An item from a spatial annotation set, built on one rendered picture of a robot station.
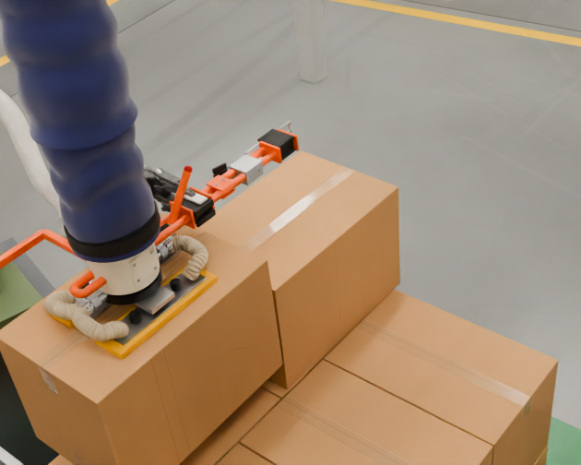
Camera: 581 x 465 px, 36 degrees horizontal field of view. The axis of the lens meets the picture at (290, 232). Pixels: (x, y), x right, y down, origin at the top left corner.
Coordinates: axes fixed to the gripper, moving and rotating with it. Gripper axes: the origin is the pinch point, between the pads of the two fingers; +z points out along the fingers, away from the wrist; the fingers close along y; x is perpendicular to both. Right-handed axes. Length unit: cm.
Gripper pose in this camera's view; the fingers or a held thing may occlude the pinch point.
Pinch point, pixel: (195, 204)
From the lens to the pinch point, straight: 239.9
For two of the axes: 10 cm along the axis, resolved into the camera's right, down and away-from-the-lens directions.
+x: -6.3, 5.1, -5.8
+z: 7.7, 3.2, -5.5
